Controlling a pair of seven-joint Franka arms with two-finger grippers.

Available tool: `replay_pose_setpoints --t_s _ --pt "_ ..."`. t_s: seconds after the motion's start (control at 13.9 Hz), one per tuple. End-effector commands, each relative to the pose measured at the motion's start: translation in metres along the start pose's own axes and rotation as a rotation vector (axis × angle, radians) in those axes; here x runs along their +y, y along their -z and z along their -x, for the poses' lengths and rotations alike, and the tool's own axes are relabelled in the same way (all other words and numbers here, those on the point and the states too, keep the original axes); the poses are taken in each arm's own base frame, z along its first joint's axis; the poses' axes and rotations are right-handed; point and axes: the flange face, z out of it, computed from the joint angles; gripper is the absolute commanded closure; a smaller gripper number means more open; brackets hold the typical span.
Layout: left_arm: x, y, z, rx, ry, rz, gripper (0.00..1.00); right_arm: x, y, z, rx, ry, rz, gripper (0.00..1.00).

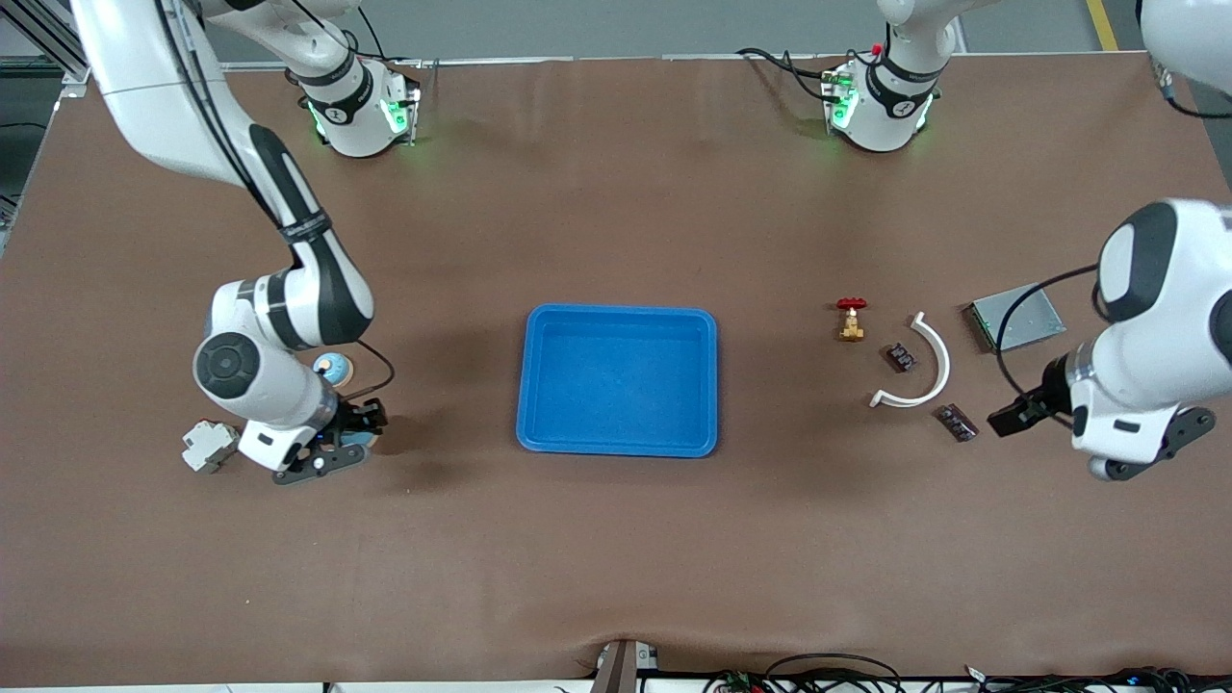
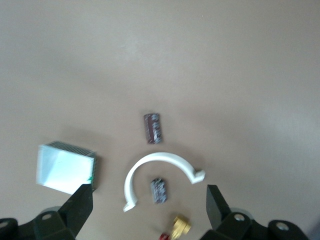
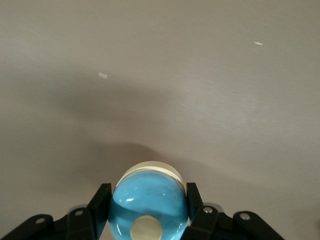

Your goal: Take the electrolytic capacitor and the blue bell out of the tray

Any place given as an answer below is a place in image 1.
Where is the silver metal circuit module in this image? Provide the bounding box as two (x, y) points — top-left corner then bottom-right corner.
(963, 282), (1067, 355)

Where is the grey metal edge bracket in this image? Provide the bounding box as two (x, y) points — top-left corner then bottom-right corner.
(592, 640), (660, 693)

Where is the black cable bundle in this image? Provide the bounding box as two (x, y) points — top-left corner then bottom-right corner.
(962, 664), (1232, 693)

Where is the black base cable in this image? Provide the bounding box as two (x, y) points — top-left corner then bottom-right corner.
(736, 46), (848, 105)
(356, 8), (424, 70)

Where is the white plastic circuit breaker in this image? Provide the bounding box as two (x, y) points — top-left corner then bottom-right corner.
(181, 420), (242, 475)

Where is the black right base cable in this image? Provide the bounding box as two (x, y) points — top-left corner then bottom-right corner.
(356, 8), (424, 70)

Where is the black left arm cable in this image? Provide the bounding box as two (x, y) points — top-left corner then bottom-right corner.
(994, 67), (1232, 405)

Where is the black left base cable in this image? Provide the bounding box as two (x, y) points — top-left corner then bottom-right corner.
(736, 46), (848, 105)

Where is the black looped cable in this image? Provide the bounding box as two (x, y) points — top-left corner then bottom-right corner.
(765, 653), (903, 693)

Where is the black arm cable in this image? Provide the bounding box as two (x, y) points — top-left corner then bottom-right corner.
(994, 67), (1232, 405)
(154, 0), (396, 403)

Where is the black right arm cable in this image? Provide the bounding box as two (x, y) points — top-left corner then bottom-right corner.
(154, 0), (396, 403)

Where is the brown table mat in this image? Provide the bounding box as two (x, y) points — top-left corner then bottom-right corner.
(0, 53), (1232, 686)

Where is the aluminium frame post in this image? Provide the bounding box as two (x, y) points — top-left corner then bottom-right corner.
(0, 0), (97, 97)

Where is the white curved plastic bracket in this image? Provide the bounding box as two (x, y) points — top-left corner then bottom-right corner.
(868, 312), (952, 409)

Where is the long dark capacitor bank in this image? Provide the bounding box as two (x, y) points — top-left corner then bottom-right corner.
(935, 403), (980, 443)

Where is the blue plastic tray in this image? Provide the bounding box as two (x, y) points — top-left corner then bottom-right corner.
(516, 304), (719, 458)

